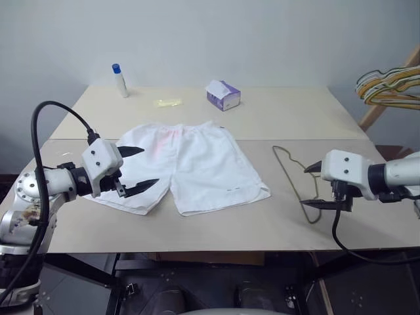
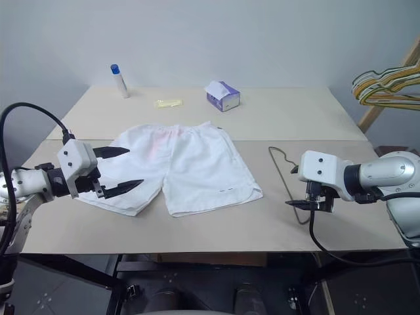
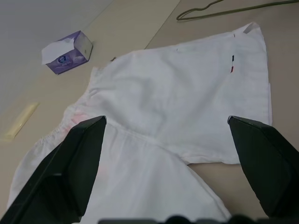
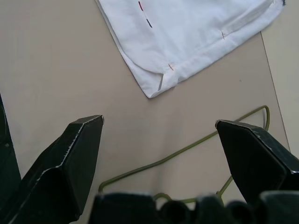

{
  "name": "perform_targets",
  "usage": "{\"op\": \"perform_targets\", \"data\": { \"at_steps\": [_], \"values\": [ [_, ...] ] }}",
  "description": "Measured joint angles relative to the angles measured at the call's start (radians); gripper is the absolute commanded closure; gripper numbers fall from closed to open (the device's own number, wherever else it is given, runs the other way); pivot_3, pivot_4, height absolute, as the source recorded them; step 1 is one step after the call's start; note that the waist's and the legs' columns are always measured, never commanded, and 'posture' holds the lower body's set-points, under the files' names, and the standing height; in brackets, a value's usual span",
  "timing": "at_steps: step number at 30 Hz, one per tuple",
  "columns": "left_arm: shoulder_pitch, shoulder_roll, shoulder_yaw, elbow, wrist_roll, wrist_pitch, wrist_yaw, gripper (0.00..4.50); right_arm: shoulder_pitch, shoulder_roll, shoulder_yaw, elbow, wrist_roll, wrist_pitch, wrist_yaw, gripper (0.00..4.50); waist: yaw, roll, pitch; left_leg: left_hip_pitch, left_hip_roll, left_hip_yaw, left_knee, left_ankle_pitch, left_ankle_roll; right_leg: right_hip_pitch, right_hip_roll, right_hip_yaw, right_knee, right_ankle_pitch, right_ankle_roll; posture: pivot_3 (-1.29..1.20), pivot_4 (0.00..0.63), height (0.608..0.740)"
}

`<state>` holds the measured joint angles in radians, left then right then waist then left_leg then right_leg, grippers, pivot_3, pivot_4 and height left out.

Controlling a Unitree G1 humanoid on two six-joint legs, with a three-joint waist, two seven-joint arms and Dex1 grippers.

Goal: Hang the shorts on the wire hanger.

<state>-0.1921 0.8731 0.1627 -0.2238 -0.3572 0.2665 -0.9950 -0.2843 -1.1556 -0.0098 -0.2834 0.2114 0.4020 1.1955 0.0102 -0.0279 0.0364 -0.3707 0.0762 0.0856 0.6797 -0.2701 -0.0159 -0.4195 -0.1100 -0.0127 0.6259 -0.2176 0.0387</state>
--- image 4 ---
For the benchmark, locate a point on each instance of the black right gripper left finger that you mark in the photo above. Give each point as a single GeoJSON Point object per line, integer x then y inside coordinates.
{"type": "Point", "coordinates": [60, 168]}

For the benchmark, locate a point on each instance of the white ribbed garment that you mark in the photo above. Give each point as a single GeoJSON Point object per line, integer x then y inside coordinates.
{"type": "Point", "coordinates": [187, 35]}

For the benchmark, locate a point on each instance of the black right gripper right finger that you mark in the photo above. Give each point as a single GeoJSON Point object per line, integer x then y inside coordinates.
{"type": "Point", "coordinates": [254, 158]}

